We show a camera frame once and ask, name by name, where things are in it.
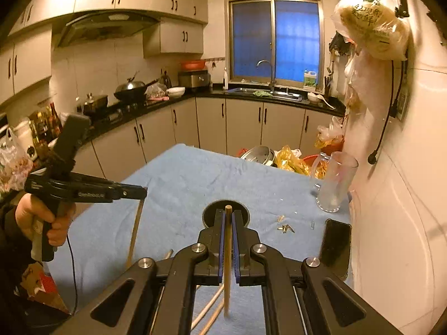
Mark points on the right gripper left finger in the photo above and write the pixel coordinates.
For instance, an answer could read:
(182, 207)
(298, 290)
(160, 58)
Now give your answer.
(210, 270)

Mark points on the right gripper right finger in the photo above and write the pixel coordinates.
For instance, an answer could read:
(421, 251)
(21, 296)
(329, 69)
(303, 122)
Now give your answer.
(247, 270)

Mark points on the wooden chopstick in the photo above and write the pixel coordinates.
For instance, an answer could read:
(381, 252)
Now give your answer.
(227, 265)
(207, 307)
(134, 233)
(213, 318)

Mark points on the kitchen window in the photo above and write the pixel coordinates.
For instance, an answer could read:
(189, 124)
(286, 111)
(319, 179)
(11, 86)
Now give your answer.
(275, 41)

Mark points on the person's left hand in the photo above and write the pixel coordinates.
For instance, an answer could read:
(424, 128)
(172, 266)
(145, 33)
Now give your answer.
(31, 207)

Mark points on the dark grey utensil cup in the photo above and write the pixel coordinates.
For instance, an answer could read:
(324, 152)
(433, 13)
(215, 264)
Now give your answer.
(210, 211)

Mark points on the blue table cloth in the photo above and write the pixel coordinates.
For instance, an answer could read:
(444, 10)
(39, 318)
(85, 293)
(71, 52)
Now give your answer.
(181, 183)

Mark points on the small steel pot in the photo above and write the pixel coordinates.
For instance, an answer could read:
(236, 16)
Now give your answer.
(94, 103)

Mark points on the black smartphone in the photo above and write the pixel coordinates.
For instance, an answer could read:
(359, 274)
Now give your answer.
(336, 247)

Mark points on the black wok with lid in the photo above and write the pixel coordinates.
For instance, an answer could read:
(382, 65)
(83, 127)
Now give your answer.
(133, 91)

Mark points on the steel steamer pot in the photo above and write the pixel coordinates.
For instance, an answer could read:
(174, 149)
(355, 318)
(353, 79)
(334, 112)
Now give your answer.
(260, 154)

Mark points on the yellow plastic bag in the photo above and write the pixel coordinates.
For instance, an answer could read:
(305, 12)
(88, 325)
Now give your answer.
(285, 159)

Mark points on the clear glass mug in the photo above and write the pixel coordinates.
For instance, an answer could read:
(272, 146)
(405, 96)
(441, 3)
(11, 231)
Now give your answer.
(333, 187)

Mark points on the red plastic basin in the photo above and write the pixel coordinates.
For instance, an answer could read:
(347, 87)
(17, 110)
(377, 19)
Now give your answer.
(321, 166)

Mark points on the white bowl on counter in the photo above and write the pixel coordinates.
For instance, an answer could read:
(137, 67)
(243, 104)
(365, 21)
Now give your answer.
(176, 92)

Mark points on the range hood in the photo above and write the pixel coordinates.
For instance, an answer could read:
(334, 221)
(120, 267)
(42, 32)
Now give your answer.
(102, 25)

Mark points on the steel toaster box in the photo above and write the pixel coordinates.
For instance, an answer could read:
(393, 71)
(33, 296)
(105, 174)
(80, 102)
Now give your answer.
(194, 78)

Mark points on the green dish soap bottle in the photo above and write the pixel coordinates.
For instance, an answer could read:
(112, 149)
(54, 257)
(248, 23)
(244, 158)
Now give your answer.
(310, 80)

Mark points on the hanging plastic bag of food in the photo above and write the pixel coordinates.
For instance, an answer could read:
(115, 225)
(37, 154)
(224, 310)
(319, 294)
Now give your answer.
(374, 27)

